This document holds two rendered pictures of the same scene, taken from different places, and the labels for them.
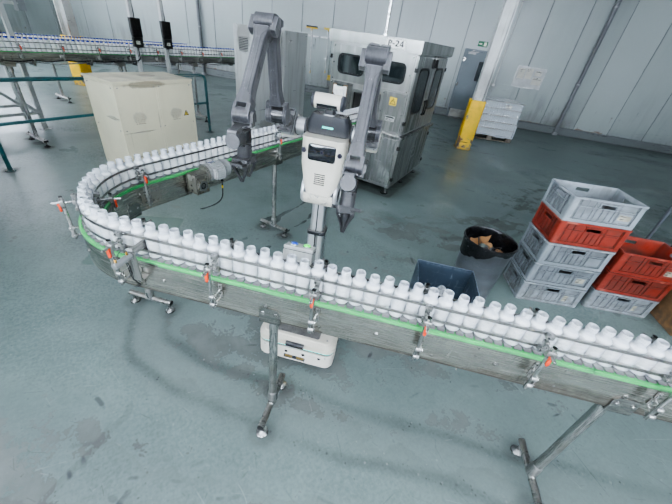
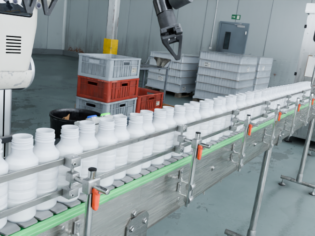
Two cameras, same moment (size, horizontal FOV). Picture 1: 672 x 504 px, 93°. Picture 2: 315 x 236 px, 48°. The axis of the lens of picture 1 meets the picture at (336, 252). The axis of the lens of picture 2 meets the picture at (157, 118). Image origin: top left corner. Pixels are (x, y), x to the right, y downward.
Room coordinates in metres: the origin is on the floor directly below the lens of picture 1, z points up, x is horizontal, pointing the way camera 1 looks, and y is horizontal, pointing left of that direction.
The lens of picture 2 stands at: (0.63, 1.04, 1.38)
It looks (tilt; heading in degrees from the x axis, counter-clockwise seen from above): 13 degrees down; 295
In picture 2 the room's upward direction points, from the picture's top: 7 degrees clockwise
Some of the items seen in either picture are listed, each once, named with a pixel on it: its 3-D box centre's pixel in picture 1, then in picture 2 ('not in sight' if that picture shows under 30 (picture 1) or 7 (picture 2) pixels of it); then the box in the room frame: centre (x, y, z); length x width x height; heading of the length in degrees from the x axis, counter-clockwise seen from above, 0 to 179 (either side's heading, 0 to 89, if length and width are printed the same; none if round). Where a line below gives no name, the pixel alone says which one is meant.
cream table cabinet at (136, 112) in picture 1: (149, 123); not in sight; (4.49, 2.86, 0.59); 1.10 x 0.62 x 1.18; 154
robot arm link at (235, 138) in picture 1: (239, 129); not in sight; (1.20, 0.42, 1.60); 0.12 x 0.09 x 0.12; 173
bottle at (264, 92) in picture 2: (549, 334); (260, 105); (0.92, -0.87, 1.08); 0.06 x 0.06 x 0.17
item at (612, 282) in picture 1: (623, 274); not in sight; (2.73, -2.85, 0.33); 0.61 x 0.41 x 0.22; 85
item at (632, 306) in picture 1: (609, 291); not in sight; (2.73, -2.84, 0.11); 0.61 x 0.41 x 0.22; 85
